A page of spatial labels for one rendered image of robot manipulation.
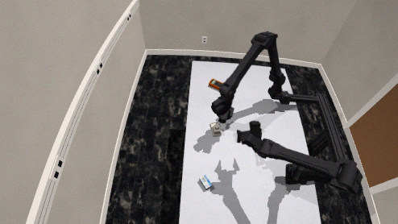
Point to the orange digital multimeter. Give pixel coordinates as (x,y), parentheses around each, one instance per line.
(215,84)

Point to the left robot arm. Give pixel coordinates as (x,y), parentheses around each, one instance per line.
(305,168)

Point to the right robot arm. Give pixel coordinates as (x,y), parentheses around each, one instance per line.
(259,43)

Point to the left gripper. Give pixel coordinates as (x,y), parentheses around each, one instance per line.
(239,133)

